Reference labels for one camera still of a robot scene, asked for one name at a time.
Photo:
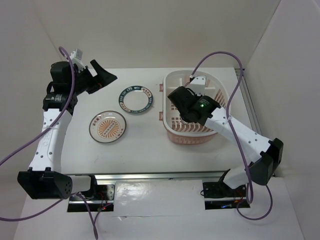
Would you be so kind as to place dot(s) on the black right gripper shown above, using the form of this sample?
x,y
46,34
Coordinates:
x,y
192,92

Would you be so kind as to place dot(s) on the plate with orange sunburst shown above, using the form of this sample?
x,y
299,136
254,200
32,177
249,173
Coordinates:
x,y
107,127

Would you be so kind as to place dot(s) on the green rimmed white plate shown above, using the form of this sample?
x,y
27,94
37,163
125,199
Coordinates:
x,y
136,99

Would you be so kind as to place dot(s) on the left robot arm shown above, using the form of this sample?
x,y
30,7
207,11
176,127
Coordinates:
x,y
43,178

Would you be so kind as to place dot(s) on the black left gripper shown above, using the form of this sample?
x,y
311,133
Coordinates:
x,y
103,78

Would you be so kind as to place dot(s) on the aluminium rail right side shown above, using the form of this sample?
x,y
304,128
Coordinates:
x,y
249,106

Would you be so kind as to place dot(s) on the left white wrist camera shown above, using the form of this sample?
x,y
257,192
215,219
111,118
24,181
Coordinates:
x,y
76,58

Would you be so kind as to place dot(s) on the white and pink dish rack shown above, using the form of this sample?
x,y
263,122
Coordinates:
x,y
178,131

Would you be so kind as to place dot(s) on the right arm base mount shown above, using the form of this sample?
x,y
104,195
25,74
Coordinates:
x,y
218,196

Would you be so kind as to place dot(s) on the aluminium rail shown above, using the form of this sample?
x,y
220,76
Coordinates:
x,y
205,176
249,106

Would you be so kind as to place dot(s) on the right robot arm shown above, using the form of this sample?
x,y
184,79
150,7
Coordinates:
x,y
262,155

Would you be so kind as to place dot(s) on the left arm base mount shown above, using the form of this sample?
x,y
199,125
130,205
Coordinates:
x,y
98,198

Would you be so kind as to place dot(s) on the aluminium rail front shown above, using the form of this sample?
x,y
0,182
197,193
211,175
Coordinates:
x,y
205,176

